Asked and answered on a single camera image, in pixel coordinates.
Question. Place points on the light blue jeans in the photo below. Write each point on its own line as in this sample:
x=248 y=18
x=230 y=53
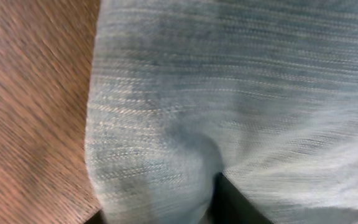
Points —
x=264 y=92

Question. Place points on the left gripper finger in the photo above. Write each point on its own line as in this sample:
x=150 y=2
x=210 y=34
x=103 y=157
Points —
x=229 y=206

